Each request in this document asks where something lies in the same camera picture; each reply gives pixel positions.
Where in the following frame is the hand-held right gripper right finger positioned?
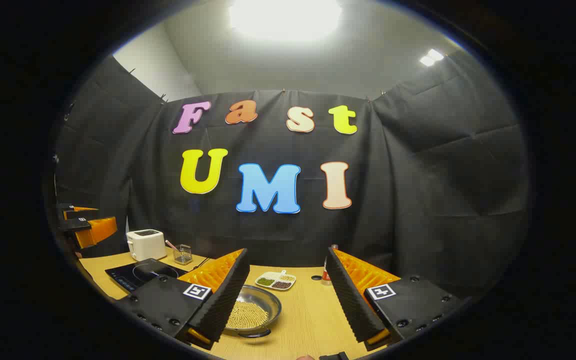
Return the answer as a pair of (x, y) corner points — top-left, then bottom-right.
(326, 246), (471, 352)

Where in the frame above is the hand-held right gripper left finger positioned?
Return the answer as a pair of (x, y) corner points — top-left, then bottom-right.
(113, 248), (251, 351)

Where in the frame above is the steel pot with black handles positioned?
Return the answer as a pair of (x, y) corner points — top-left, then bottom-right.
(223, 284), (283, 339)

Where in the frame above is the black induction cooktop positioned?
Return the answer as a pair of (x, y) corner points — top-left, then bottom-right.
(105, 258), (189, 293)

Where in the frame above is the pile of soybeans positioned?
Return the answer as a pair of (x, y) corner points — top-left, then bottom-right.
(226, 300), (270, 330)

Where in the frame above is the clear water bottle red label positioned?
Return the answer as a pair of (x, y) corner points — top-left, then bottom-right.
(321, 244), (339, 286)

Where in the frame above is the white divided dish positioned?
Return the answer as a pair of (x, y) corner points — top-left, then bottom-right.
(255, 270), (297, 291)

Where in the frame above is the white toaster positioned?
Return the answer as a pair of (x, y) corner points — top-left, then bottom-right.
(126, 229), (167, 262)

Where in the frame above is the black backdrop cloth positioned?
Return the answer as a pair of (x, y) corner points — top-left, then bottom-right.
(53, 50), (531, 301)

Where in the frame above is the small ceiling light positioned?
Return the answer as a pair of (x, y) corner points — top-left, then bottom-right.
(419, 48), (445, 67)

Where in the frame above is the large ceiling light panel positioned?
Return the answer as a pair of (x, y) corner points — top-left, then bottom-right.
(228, 0), (343, 41)

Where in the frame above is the small wire basket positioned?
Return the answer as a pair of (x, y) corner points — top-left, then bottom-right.
(173, 244), (193, 265)

